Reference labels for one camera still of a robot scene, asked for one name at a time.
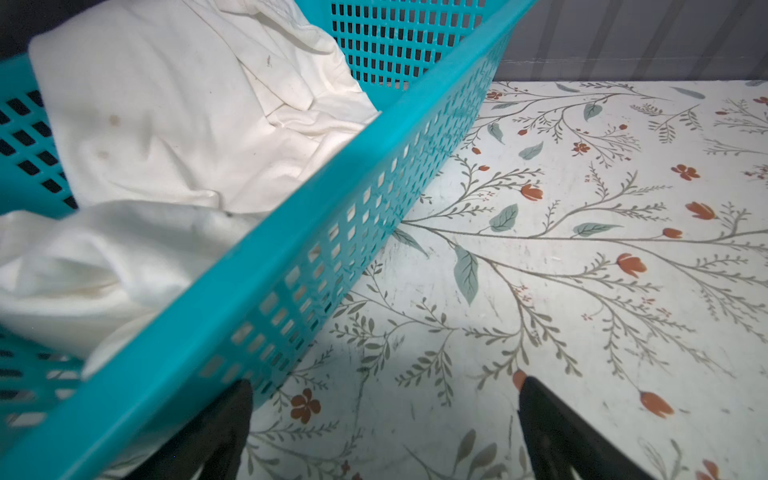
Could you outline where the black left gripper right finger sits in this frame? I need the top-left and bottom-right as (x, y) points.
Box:
(518, 376), (652, 480)

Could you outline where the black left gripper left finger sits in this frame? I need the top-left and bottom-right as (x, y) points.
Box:
(127, 380), (253, 479)

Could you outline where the white t shirt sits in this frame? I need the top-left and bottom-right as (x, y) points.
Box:
(1, 1), (377, 376)

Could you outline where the teal plastic laundry basket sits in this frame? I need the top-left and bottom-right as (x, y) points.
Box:
(1, 1), (530, 479)

